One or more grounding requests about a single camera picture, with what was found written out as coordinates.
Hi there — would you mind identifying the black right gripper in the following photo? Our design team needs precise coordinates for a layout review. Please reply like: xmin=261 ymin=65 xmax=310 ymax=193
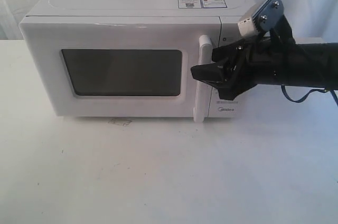
xmin=191 ymin=36 xmax=280 ymax=100

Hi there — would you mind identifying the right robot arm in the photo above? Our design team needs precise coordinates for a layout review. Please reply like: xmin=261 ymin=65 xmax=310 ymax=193
xmin=191 ymin=16 xmax=337 ymax=100

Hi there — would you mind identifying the warning label sticker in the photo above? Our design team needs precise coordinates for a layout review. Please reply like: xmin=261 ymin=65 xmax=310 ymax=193
xmin=177 ymin=0 xmax=227 ymax=9

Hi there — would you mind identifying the clear tape patch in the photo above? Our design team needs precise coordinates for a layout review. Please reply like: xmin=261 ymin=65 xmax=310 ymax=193
xmin=108 ymin=118 xmax=132 ymax=127

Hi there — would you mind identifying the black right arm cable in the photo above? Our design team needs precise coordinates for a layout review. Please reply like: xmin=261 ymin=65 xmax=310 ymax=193
xmin=279 ymin=83 xmax=338 ymax=108

